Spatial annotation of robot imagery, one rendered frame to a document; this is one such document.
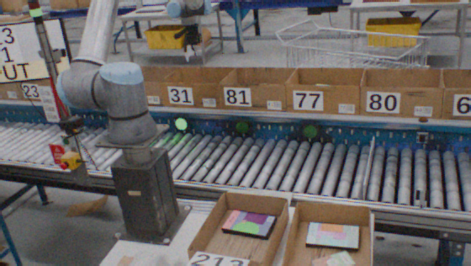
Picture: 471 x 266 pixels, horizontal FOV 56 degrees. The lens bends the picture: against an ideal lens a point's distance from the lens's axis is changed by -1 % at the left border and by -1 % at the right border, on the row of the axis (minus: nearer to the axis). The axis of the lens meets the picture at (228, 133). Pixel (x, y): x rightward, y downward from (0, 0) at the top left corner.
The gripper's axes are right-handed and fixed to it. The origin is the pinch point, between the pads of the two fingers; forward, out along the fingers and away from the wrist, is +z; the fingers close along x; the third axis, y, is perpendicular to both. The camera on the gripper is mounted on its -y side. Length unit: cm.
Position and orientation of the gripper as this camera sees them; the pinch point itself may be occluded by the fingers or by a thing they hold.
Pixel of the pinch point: (190, 57)
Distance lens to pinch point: 268.1
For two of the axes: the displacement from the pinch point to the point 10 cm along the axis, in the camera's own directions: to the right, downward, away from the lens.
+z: 1.0, 8.9, 4.4
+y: 9.3, 0.7, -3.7
